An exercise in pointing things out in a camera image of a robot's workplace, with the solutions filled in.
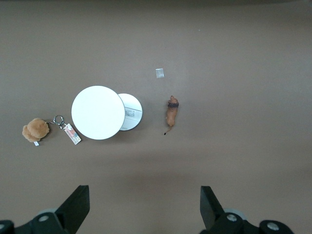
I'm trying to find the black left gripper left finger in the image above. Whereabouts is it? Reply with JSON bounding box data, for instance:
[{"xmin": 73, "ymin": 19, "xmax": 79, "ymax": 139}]
[{"xmin": 0, "ymin": 185, "xmax": 90, "ymax": 234}]

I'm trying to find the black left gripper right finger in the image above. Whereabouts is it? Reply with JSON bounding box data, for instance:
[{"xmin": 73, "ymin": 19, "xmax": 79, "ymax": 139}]
[{"xmin": 199, "ymin": 185, "xmax": 294, "ymax": 234}]

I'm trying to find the brown lion statue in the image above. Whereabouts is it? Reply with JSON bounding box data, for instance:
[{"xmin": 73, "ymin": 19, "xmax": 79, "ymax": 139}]
[{"xmin": 163, "ymin": 96, "xmax": 180, "ymax": 136}]

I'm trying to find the white round desk lamp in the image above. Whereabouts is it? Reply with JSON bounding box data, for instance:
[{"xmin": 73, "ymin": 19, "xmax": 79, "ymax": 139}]
[{"xmin": 71, "ymin": 85, "xmax": 143, "ymax": 141}]

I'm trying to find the brown plush keychain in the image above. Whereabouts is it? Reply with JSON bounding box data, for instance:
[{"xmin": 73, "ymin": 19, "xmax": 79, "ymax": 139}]
[{"xmin": 22, "ymin": 115, "xmax": 82, "ymax": 148}]

